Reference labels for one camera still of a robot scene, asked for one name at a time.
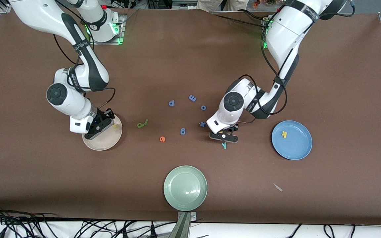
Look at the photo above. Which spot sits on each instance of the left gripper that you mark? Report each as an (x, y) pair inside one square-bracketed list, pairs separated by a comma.
[(234, 128)]

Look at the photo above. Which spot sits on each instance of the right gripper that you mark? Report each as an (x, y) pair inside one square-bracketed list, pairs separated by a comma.
[(105, 115)]

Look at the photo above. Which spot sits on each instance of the teal foam letter y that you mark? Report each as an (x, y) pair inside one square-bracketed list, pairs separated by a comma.
[(224, 146)]

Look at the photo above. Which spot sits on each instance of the yellow foam letter k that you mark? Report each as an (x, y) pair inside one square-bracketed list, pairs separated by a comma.
[(284, 134)]

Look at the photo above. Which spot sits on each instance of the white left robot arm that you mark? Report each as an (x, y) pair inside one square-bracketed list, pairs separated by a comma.
[(289, 29)]

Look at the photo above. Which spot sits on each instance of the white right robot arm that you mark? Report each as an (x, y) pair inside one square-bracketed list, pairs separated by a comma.
[(45, 13)]

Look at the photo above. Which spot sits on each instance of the blue foam letter x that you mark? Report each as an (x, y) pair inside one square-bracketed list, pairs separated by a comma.
[(202, 124)]

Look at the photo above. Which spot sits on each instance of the beige round plate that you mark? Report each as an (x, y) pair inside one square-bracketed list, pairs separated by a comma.
[(106, 142)]

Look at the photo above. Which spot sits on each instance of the blue foam letter g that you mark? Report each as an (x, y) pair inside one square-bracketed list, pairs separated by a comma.
[(184, 131)]

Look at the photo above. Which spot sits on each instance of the blue foam letter m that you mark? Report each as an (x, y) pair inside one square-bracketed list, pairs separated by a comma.
[(192, 98)]

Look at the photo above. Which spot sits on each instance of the blue foam letter p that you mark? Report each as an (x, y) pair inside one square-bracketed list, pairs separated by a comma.
[(169, 103)]

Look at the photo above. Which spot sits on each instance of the green round plate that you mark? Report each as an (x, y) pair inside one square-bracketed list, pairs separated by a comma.
[(185, 188)]

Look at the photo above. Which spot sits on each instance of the blue round plate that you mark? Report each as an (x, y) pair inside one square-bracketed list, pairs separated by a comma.
[(293, 147)]

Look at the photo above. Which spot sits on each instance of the clear tape scrap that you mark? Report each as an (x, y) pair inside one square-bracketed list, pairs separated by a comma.
[(277, 187)]

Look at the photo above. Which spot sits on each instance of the person in beige trousers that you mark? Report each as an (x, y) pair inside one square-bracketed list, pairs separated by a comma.
[(222, 4)]

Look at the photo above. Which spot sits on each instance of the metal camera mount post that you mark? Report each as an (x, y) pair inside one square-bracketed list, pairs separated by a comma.
[(184, 219)]

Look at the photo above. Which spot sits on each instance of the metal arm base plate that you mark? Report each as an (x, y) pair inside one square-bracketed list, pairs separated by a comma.
[(123, 29)]

